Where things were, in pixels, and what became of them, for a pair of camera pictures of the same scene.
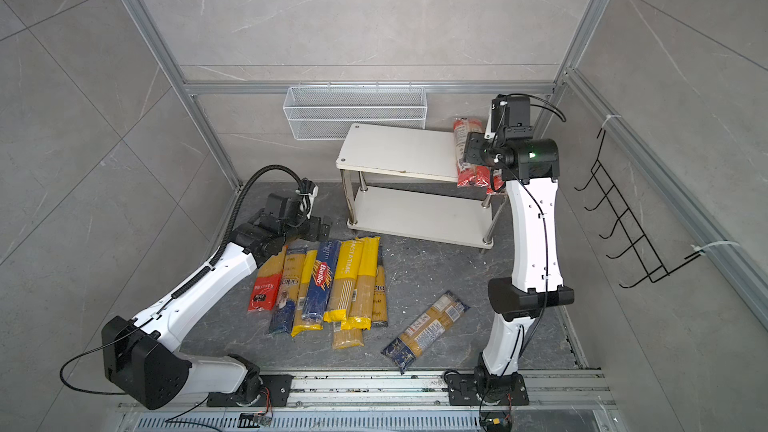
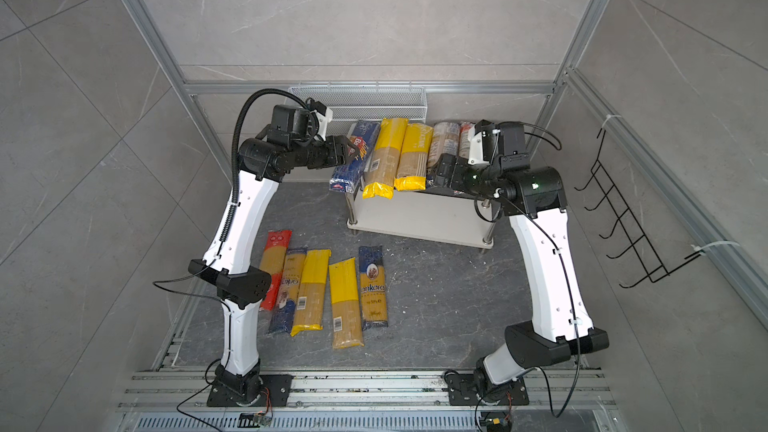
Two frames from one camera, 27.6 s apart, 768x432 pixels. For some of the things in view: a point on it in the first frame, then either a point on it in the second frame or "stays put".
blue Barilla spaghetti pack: x=322 y=281 → x=345 y=177
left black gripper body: x=304 y=227 → x=313 y=152
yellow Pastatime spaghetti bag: x=346 y=275 → x=412 y=166
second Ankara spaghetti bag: x=379 y=299 stays put
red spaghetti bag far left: x=265 y=286 stays put
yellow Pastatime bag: x=361 y=310 → x=380 y=182
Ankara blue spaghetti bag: x=286 y=307 stays put
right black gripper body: x=482 y=150 → x=475 y=179
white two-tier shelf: x=407 y=180 stays put
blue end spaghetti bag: x=425 y=330 → x=445 y=139
